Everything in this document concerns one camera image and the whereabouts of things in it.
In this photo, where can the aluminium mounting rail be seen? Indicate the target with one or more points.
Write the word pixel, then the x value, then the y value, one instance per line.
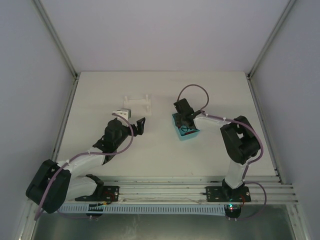
pixel 190 190

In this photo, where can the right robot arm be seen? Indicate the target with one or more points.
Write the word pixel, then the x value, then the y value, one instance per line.
pixel 240 141

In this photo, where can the left aluminium corner post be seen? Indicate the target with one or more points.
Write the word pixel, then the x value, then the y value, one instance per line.
pixel 40 8

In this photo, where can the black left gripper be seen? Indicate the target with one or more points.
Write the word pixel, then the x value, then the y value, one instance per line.
pixel 135 127

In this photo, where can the white peg fixture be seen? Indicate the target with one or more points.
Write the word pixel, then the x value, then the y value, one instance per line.
pixel 138 106

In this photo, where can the teal plastic bin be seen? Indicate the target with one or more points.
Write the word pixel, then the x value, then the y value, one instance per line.
pixel 181 131

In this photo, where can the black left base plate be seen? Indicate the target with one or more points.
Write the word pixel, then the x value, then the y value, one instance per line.
pixel 107 194

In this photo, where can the slotted cable duct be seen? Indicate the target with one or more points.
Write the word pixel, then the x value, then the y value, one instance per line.
pixel 143 209

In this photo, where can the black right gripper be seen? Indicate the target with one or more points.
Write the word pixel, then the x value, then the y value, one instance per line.
pixel 184 118

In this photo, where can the right aluminium corner post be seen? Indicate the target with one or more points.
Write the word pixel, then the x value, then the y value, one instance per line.
pixel 271 37

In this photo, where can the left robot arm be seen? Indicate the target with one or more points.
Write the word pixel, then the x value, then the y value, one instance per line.
pixel 56 182

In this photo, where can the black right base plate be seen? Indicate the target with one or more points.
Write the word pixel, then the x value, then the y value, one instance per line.
pixel 215 194

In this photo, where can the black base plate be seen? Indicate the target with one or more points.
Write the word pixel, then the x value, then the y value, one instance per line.
pixel 215 194
pixel 107 194

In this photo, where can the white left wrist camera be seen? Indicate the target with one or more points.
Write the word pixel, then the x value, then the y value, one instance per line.
pixel 123 112

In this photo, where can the aluminium corner post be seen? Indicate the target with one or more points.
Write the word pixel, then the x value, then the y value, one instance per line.
pixel 40 8
pixel 271 37

